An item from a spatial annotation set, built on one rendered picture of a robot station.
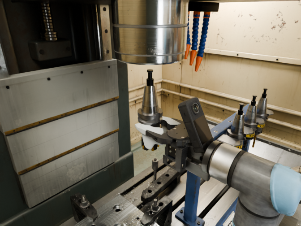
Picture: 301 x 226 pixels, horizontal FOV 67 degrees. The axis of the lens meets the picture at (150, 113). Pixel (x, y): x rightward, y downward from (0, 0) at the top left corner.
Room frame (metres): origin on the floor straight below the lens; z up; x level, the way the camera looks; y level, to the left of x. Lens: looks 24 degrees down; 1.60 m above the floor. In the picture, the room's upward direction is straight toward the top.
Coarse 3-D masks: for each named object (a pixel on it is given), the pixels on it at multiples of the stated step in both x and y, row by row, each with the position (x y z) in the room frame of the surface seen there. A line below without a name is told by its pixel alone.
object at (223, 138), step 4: (220, 136) 0.67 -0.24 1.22; (224, 136) 0.67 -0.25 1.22; (228, 136) 0.67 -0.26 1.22; (220, 140) 0.65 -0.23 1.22; (224, 140) 0.64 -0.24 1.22; (228, 140) 0.64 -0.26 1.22; (232, 140) 0.64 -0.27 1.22; (236, 140) 0.64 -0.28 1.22; (232, 144) 0.62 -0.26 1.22; (236, 144) 0.62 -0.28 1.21
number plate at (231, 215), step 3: (231, 213) 0.58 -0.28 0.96; (234, 213) 0.59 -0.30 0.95; (231, 216) 0.57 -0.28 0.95; (228, 219) 0.56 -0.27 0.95; (231, 219) 0.57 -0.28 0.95; (225, 222) 0.55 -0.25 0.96; (228, 222) 0.55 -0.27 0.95; (231, 222) 0.56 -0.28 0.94; (225, 225) 0.54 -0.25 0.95; (228, 225) 0.55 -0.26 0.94; (231, 225) 0.55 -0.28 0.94
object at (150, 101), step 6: (144, 90) 0.52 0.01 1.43; (150, 90) 0.51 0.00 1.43; (144, 96) 0.51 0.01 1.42; (150, 96) 0.50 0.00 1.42; (156, 96) 0.51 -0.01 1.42; (144, 102) 0.51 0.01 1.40; (150, 102) 0.50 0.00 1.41; (156, 102) 0.51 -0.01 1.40; (144, 108) 0.51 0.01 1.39; (150, 108) 0.50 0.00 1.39; (156, 108) 0.51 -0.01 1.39
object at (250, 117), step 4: (256, 104) 0.77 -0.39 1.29; (248, 108) 0.77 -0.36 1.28; (252, 108) 0.76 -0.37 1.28; (256, 108) 0.76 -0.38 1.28; (248, 112) 0.76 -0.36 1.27; (252, 112) 0.75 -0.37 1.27; (256, 112) 0.76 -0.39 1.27; (248, 116) 0.76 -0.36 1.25; (252, 116) 0.75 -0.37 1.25; (244, 120) 0.77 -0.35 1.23; (248, 120) 0.75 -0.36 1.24; (252, 120) 0.75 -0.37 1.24
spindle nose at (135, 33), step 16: (112, 0) 0.49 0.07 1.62; (128, 0) 0.45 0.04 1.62; (144, 0) 0.44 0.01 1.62; (160, 0) 0.44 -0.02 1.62; (176, 0) 0.46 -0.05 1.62; (112, 16) 0.49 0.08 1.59; (128, 16) 0.45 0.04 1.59; (144, 16) 0.44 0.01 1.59; (160, 16) 0.44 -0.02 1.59; (176, 16) 0.46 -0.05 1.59; (128, 32) 0.45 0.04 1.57; (144, 32) 0.44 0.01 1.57; (160, 32) 0.44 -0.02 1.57; (176, 32) 0.46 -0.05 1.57; (128, 48) 0.45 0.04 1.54; (144, 48) 0.44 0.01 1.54; (160, 48) 0.44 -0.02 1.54; (176, 48) 0.46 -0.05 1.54; (144, 64) 0.45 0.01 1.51; (160, 64) 0.45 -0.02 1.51
